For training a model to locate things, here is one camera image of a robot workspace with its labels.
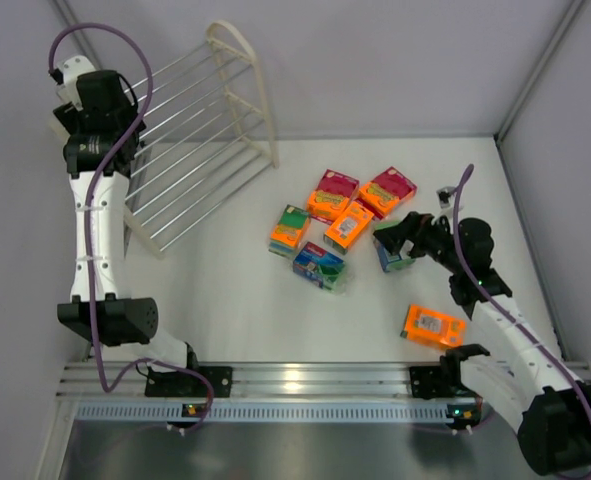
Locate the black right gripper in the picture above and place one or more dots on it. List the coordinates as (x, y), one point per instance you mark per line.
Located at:
(408, 232)

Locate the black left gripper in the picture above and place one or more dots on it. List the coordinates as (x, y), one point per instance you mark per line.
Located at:
(68, 116)

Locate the blue Vileda sponge pack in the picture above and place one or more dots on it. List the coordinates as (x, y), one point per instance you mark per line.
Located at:
(389, 262)
(321, 268)

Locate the orange box barcode side up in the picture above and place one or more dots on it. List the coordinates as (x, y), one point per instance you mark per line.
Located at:
(342, 234)

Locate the orange green Sponge Daddy box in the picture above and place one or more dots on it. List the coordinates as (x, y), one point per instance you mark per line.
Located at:
(289, 231)

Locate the orange box near right arm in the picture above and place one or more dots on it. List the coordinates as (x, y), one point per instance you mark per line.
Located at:
(433, 329)

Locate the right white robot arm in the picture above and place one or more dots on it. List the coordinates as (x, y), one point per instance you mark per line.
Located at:
(545, 403)

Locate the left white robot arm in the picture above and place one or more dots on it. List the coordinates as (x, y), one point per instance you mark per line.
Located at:
(101, 308)

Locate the orange pink Scrub Mommy box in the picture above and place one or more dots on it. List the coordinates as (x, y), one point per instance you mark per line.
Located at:
(331, 196)

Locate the cream chrome wire shelf rack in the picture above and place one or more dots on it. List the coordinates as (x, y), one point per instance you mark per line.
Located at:
(208, 133)

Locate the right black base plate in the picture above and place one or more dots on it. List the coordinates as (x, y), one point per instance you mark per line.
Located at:
(430, 382)

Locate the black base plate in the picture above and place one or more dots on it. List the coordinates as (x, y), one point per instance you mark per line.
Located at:
(430, 382)
(174, 384)

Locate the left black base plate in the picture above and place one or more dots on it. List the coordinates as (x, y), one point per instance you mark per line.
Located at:
(174, 384)

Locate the aluminium mounting rail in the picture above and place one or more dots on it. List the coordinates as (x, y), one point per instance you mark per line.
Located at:
(275, 392)

